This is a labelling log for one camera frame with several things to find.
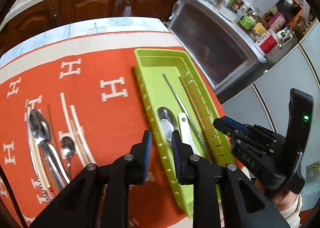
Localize steel soup spoon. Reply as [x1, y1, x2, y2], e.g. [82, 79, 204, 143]
[157, 107, 178, 145]

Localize green plastic tray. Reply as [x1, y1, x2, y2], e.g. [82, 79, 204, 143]
[134, 48, 234, 218]

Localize white bowl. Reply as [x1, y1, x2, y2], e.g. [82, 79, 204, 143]
[219, 6, 236, 22]

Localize red-banded bamboo chopstick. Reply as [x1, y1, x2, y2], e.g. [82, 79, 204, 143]
[70, 105, 96, 163]
[60, 92, 96, 167]

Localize white ceramic spoon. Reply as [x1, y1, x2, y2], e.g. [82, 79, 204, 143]
[178, 112, 200, 156]

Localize green label bottle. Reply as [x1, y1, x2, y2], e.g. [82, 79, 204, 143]
[239, 14, 256, 30]

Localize small steel spoon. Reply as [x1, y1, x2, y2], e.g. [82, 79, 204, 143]
[61, 136, 75, 180]

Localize grey cabinet with mesh doors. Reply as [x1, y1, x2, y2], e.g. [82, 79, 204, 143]
[168, 0, 267, 95]

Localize twisted metal chopstick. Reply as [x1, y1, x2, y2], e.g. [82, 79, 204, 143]
[162, 73, 213, 162]

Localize red white canister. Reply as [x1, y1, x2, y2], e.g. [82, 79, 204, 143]
[255, 32, 279, 55]

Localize large steel spoon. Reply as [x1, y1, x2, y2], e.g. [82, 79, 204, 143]
[28, 109, 70, 190]

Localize orange H-pattern cloth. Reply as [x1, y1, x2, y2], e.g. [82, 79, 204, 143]
[0, 31, 251, 228]

